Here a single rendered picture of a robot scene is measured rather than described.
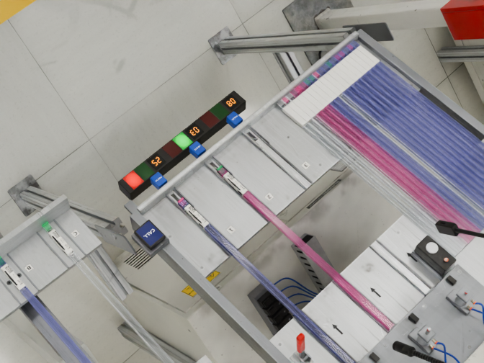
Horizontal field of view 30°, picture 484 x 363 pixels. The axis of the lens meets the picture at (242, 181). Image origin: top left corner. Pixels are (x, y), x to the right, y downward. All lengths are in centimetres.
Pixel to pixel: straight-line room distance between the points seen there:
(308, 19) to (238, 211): 117
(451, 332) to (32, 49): 137
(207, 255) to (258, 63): 111
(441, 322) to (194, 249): 50
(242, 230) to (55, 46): 93
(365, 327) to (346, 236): 52
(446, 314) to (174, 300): 71
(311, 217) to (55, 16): 90
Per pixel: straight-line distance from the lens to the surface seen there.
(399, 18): 261
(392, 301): 181
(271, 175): 190
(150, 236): 179
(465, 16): 236
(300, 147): 194
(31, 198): 242
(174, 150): 195
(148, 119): 264
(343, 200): 224
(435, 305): 176
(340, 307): 179
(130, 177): 192
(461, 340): 175
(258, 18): 282
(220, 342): 213
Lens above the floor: 241
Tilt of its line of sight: 59 degrees down
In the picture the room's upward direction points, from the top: 102 degrees clockwise
